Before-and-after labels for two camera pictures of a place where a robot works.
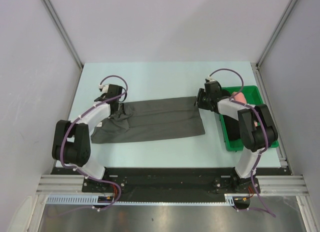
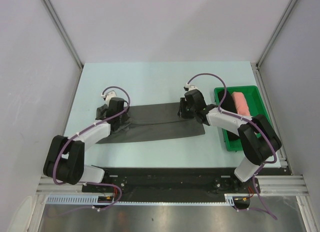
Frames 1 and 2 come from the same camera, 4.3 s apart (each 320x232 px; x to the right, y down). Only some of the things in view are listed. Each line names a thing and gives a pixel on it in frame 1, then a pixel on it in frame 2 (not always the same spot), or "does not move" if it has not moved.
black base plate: [170, 185] does not move
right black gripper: [199, 102] -> [181, 112]
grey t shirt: [151, 120] does not move
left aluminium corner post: [51, 10] does not move
